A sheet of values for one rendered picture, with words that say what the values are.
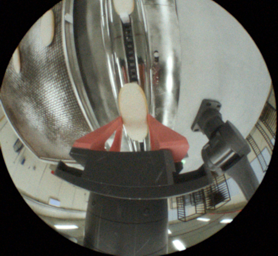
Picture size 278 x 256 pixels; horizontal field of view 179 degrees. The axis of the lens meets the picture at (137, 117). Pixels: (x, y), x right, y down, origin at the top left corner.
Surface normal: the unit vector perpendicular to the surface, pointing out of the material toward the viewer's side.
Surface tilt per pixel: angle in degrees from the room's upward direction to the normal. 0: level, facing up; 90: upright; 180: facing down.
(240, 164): 58
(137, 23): 0
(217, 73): 0
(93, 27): 0
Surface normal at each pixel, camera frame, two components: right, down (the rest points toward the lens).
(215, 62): -0.03, 0.60
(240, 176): -0.83, 0.13
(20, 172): 0.99, -0.07
